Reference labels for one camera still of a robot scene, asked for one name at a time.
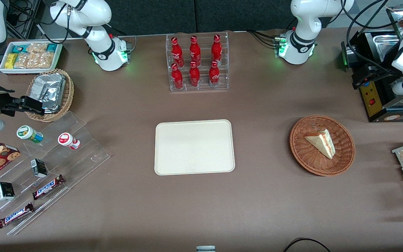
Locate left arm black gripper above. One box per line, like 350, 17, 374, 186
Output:
353, 47, 398, 90

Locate triangular sandwich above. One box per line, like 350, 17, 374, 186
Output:
304, 128, 336, 160

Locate white rectangular snack tray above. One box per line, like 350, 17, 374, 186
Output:
0, 41, 63, 75

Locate light tan wicker basket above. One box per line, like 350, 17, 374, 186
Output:
25, 69, 75, 123

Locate brown wicker basket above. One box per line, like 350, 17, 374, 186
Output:
289, 115, 356, 176

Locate cream plastic tray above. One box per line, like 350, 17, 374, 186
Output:
154, 119, 236, 176

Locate black glass food warmer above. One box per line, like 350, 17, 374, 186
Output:
341, 5, 403, 123

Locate green lid snack cup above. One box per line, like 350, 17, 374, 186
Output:
16, 125, 44, 144

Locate silver foil packet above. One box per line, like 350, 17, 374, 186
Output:
42, 105, 65, 114
30, 73, 66, 111

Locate clear bag of crackers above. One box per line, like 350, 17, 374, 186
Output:
27, 52, 55, 69
14, 52, 29, 69
27, 43, 48, 54

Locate yellow snack packet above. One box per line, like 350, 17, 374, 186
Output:
5, 53, 18, 69

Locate red lid snack cup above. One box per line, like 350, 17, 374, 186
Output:
58, 132, 81, 150

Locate small black carton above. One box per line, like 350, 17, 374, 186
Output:
0, 182, 15, 201
30, 158, 48, 178

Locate clear acrylic stepped stand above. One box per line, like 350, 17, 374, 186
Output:
0, 111, 111, 236

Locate brown Snickers bar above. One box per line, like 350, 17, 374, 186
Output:
32, 174, 65, 200
0, 202, 35, 229

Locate red cola bottle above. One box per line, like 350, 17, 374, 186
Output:
171, 37, 184, 67
190, 36, 201, 67
211, 34, 222, 65
189, 62, 200, 87
209, 61, 220, 87
171, 63, 183, 90

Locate clear acrylic bottle rack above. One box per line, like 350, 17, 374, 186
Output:
166, 31, 229, 92

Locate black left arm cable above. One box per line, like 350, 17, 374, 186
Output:
341, 0, 398, 72

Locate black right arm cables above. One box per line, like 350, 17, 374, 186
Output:
8, 0, 71, 44

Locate black left base cables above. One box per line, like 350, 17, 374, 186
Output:
247, 30, 283, 48

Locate black looped table cable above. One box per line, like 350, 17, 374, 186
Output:
283, 238, 332, 252

